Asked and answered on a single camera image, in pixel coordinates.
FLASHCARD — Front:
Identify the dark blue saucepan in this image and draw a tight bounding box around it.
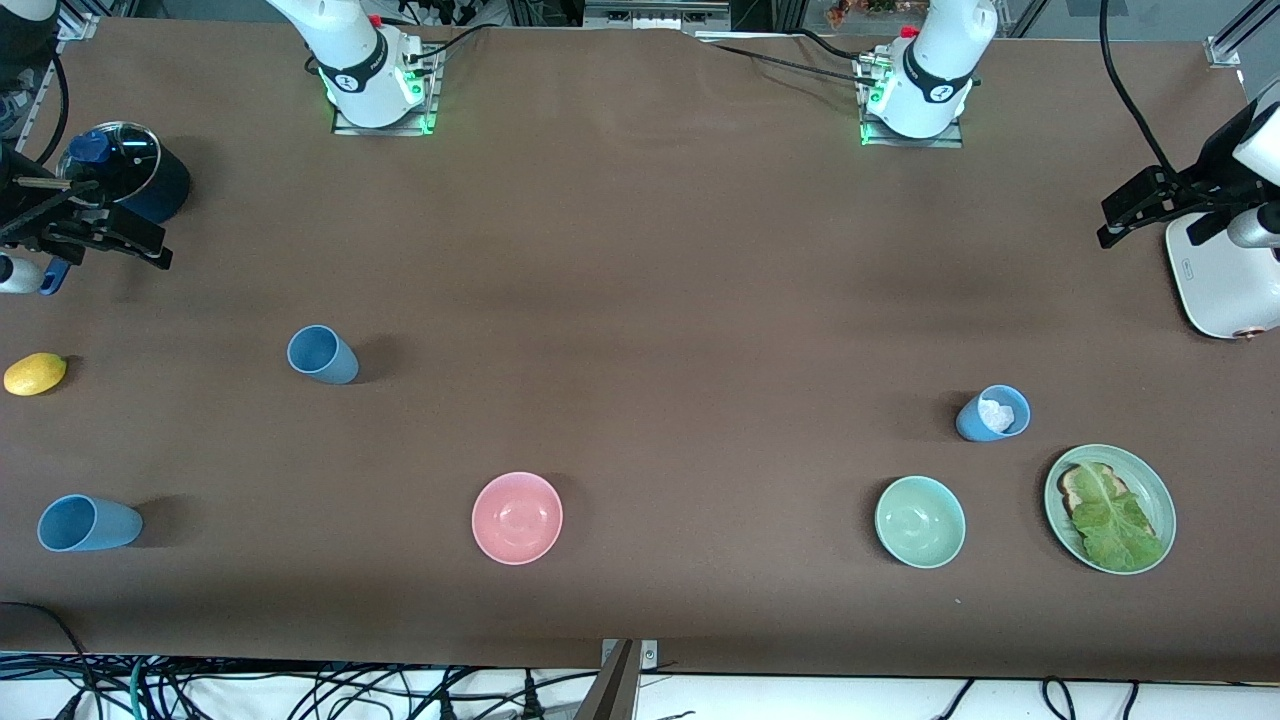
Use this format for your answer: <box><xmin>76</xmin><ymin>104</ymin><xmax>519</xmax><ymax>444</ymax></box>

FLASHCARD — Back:
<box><xmin>38</xmin><ymin>148</ymin><xmax>192</xmax><ymax>297</ymax></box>

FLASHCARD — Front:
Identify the dark blue lidded pot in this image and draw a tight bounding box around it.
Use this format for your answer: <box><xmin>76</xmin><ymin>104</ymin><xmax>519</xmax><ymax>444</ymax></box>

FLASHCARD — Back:
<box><xmin>57</xmin><ymin>121</ymin><xmax>162</xmax><ymax>206</ymax></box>

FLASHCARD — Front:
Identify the yellow lemon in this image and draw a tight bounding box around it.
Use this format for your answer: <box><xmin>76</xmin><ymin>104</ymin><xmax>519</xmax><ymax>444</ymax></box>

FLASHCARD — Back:
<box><xmin>3</xmin><ymin>352</ymin><xmax>68</xmax><ymax>397</ymax></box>

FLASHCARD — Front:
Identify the toasted bread slice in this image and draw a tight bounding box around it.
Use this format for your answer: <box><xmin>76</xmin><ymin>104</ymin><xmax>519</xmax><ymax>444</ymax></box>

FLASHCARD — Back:
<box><xmin>1058</xmin><ymin>462</ymin><xmax>1156</xmax><ymax>536</ymax></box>

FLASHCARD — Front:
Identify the green lettuce leaf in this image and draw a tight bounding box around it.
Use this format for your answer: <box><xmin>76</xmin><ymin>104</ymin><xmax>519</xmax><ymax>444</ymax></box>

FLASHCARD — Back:
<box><xmin>1070</xmin><ymin>463</ymin><xmax>1167</xmax><ymax>573</ymax></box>

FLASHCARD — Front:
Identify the silver table edge bracket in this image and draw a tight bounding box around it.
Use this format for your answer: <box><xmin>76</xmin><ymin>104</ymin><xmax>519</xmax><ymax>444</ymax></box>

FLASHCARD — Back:
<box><xmin>600</xmin><ymin>639</ymin><xmax>659</xmax><ymax>671</ymax></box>

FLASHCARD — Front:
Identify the blue plastic cup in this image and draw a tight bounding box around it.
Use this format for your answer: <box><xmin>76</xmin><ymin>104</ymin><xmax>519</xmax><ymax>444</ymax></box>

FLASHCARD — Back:
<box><xmin>287</xmin><ymin>324</ymin><xmax>360</xmax><ymax>386</ymax></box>
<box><xmin>955</xmin><ymin>384</ymin><xmax>1032</xmax><ymax>443</ymax></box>
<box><xmin>37</xmin><ymin>494</ymin><xmax>144</xmax><ymax>553</ymax></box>

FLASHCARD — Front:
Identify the aluminium frame profile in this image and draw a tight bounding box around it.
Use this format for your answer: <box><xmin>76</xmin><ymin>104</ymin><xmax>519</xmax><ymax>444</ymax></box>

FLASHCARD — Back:
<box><xmin>1205</xmin><ymin>0</ymin><xmax>1280</xmax><ymax>69</ymax></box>
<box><xmin>0</xmin><ymin>12</ymin><xmax>103</xmax><ymax>141</ymax></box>

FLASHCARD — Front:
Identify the white toaster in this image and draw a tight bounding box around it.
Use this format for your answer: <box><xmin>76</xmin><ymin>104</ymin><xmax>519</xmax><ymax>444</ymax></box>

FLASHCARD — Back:
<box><xmin>1165</xmin><ymin>200</ymin><xmax>1280</xmax><ymax>342</ymax></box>

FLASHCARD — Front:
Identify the green plate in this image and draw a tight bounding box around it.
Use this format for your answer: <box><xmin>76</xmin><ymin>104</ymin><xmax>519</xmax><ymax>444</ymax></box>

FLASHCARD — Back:
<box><xmin>1044</xmin><ymin>444</ymin><xmax>1178</xmax><ymax>576</ymax></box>

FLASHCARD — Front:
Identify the grey power strip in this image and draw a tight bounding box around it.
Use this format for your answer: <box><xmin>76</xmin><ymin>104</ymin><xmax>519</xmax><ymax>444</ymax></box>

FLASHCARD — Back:
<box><xmin>583</xmin><ymin>0</ymin><xmax>733</xmax><ymax>33</ymax></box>

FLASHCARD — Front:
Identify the pink bowl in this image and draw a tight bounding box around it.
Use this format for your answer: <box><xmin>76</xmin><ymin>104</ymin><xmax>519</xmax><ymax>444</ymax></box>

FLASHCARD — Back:
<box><xmin>471</xmin><ymin>471</ymin><xmax>564</xmax><ymax>566</ymax></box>

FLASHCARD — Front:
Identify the mint green bowl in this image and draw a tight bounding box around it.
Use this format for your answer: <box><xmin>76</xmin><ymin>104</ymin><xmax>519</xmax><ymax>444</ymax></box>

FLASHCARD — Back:
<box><xmin>874</xmin><ymin>475</ymin><xmax>967</xmax><ymax>570</ymax></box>

